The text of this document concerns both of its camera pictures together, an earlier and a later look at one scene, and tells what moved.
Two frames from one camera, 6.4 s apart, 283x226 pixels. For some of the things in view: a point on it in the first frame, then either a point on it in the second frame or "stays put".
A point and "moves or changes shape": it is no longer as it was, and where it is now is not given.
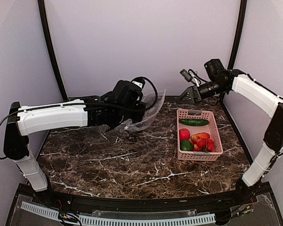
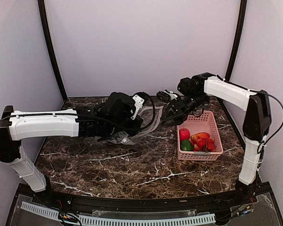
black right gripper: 194,94 -> 179,106
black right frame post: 236,47 stays put
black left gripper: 139,115 -> 137,125
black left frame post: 47,36 stays put
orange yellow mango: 202,135 stays put
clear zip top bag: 153,102 moves or changes shape
